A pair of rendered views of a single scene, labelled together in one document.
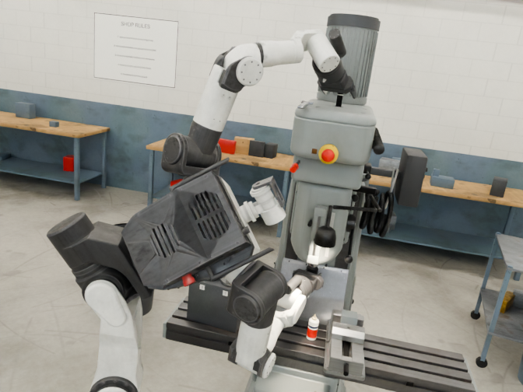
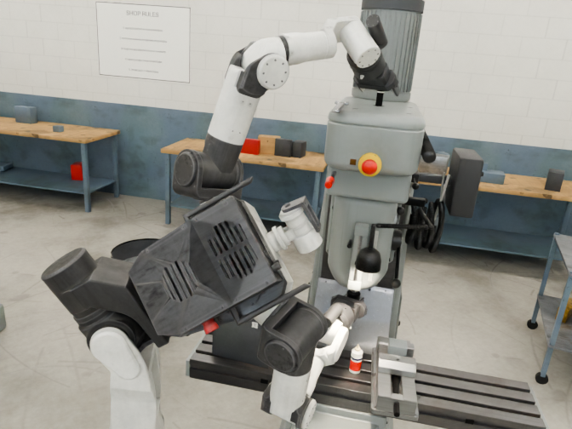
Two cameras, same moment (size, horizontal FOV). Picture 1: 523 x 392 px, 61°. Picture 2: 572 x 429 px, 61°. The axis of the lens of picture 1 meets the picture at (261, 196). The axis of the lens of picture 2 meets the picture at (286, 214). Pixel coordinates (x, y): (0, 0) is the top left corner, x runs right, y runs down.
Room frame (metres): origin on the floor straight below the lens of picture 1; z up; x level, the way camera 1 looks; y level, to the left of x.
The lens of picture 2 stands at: (0.12, 0.01, 2.04)
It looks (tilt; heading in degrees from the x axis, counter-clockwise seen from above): 19 degrees down; 0
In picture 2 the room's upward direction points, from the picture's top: 4 degrees clockwise
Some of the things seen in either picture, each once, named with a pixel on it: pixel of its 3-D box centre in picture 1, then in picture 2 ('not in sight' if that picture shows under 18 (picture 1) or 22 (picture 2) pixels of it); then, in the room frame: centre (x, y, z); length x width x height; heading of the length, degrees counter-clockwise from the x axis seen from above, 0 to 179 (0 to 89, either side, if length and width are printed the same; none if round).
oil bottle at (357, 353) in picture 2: (313, 326); (356, 357); (1.59, -0.27, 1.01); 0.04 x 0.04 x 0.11
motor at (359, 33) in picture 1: (347, 60); (386, 49); (1.85, -0.27, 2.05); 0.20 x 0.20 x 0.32
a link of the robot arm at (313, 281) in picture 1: (303, 285); (343, 313); (1.52, -0.19, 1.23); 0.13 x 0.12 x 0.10; 65
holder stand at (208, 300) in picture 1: (218, 298); (247, 328); (1.65, 0.13, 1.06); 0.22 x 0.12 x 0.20; 74
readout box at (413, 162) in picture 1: (411, 176); (464, 181); (1.84, -0.61, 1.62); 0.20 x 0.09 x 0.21; 170
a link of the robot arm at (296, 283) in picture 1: (289, 292); (328, 324); (1.42, -0.14, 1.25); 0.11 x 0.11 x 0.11; 65
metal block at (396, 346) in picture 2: (349, 320); (397, 350); (1.57, -0.40, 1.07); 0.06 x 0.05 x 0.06; 82
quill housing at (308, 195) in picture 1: (321, 218); (361, 236); (1.61, -0.23, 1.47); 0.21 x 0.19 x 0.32; 80
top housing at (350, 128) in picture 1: (335, 128); (374, 131); (1.62, -0.23, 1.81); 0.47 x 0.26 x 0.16; 170
